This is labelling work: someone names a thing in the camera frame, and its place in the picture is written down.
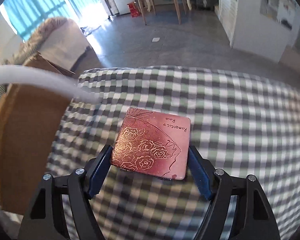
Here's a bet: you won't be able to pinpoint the checkered tablecloth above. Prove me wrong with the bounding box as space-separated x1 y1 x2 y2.
46 65 300 240

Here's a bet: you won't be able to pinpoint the brown cardboard box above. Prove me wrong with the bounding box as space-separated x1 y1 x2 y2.
0 51 77 215

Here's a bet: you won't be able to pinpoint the white louvered wardrobe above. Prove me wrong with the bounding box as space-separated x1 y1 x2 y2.
215 0 238 48

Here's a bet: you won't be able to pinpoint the blue curtains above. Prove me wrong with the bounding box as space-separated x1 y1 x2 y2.
3 0 99 41

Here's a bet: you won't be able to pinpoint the red bag on floor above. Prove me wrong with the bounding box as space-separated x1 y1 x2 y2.
127 2 141 18

